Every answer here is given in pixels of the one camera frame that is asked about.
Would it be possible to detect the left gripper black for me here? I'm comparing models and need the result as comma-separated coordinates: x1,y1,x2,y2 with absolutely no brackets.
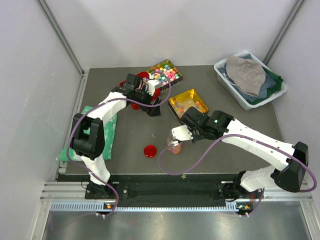
133,85,161,117

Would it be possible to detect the golden tin with star candies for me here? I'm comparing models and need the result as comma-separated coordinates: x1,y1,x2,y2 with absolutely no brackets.
167,88,209,125

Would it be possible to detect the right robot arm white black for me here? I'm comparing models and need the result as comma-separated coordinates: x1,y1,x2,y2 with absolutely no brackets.
171,107,309,199

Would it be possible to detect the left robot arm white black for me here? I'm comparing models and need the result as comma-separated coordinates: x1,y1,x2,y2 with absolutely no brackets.
67,73,161,199

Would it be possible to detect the tin with colourful cube candies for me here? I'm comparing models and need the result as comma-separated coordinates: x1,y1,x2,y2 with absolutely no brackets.
146,59,183,92

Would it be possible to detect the red tin with lollipops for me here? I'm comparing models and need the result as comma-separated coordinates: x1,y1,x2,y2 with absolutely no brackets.
118,71,162,111

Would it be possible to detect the clear plastic jar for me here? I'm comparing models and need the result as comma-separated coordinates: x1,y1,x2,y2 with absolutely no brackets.
166,134,182,155

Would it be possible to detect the red jar lid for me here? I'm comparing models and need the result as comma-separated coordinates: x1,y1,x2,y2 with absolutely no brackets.
143,144,157,158

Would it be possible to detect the green white cloth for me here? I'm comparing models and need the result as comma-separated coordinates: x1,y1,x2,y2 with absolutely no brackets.
56,105,117,162

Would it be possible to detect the white plastic basket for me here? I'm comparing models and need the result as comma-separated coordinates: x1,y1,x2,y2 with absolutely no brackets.
213,51,288,111

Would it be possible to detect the beige bucket hat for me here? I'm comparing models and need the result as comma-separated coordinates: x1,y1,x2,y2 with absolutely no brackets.
226,55,266,97

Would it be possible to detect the blue-grey garment in basket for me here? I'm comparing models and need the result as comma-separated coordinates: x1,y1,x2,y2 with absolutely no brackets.
238,74,277,102

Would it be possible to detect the green garment in basket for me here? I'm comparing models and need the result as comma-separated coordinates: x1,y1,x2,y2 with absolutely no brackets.
246,67,284,105

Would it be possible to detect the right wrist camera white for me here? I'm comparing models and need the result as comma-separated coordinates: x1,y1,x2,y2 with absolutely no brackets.
171,125,194,142

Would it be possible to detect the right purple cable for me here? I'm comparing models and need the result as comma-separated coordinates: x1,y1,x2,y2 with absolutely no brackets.
157,133,318,218

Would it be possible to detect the purple cable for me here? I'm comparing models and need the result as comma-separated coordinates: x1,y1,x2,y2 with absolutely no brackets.
157,133,318,218
66,69,173,218

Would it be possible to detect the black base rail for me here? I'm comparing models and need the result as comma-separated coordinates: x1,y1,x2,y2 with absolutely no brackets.
85,173,261,208

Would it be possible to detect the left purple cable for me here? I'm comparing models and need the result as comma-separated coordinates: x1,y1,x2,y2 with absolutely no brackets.
66,69,173,218

